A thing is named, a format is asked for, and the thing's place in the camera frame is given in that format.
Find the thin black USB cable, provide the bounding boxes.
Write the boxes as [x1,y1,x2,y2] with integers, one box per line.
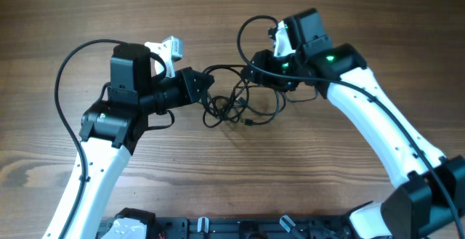
[202,64,288,128]

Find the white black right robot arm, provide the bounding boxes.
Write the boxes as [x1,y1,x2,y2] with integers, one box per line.
[245,9,464,238]

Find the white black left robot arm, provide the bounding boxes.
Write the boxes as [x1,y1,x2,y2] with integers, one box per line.
[44,40,214,238]

